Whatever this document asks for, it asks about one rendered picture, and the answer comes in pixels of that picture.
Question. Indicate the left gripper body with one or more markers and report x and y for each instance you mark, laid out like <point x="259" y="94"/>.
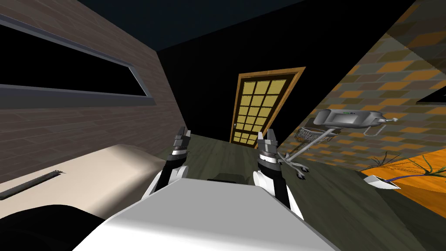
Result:
<point x="181" y="143"/>

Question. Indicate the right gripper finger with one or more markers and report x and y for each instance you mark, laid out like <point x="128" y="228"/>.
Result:
<point x="260" y="136"/>
<point x="271" y="135"/>

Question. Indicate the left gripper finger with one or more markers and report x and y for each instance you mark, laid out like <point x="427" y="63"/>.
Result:
<point x="181" y="131"/>
<point x="188" y="134"/>

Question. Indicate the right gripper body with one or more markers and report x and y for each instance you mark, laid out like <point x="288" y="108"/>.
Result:
<point x="267" y="146"/>

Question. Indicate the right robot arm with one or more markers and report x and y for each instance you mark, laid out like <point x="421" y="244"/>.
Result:
<point x="275" y="177"/>

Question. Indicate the yellow paned wooden door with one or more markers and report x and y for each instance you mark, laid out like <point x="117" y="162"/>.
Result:
<point x="259" y="104"/>

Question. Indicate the grey monitor on wheeled stand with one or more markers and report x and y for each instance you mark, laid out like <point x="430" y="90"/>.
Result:
<point x="343" y="119"/>

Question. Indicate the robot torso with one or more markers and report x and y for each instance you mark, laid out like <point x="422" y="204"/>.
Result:
<point x="209" y="219"/>

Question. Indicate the beige bed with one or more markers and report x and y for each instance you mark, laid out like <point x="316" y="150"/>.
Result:
<point x="104" y="174"/>

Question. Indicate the green plant in white pot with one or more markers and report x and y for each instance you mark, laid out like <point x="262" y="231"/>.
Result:
<point x="378" y="182"/>

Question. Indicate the dark grey framed window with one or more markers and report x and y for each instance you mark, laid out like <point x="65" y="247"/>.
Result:
<point x="62" y="62"/>

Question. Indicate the dark grey rod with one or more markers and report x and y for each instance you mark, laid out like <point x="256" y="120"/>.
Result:
<point x="33" y="183"/>

